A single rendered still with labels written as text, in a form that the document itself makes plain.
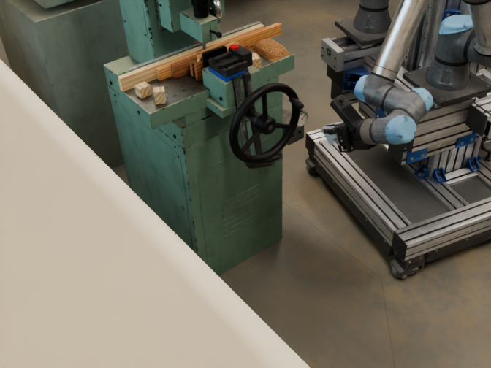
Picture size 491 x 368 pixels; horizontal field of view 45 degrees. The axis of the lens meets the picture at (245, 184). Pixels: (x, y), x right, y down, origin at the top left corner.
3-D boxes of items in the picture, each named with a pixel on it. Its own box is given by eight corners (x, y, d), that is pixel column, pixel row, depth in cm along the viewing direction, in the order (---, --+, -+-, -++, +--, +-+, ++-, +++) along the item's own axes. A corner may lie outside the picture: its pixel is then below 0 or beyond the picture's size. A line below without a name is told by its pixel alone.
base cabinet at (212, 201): (201, 287, 248) (183, 151, 202) (133, 214, 284) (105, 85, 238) (283, 239, 267) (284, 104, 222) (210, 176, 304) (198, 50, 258)
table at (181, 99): (166, 143, 183) (164, 127, 180) (120, 103, 203) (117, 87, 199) (313, 78, 210) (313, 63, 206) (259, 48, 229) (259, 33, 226)
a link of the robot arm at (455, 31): (446, 43, 211) (453, 6, 202) (481, 55, 203) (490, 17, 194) (427, 55, 204) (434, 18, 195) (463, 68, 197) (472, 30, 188)
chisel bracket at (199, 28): (203, 47, 200) (201, 24, 195) (180, 33, 209) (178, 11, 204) (221, 41, 204) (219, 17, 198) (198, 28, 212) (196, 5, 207)
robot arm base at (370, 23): (377, 14, 253) (379, -8, 247) (397, 28, 242) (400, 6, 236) (346, 22, 249) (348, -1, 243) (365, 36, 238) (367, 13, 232)
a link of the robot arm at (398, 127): (424, 130, 162) (405, 150, 159) (394, 131, 171) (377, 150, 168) (410, 107, 159) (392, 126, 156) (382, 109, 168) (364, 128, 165)
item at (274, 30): (159, 81, 201) (158, 70, 199) (156, 78, 202) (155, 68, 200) (281, 33, 225) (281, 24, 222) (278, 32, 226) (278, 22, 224)
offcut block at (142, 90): (151, 94, 195) (150, 85, 192) (141, 98, 193) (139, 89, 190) (145, 90, 197) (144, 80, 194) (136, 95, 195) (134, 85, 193)
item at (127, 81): (123, 92, 197) (120, 78, 193) (120, 89, 198) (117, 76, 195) (264, 37, 223) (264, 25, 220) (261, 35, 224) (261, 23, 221)
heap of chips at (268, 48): (272, 62, 208) (272, 52, 206) (248, 47, 217) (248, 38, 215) (291, 54, 212) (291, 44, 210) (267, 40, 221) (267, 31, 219)
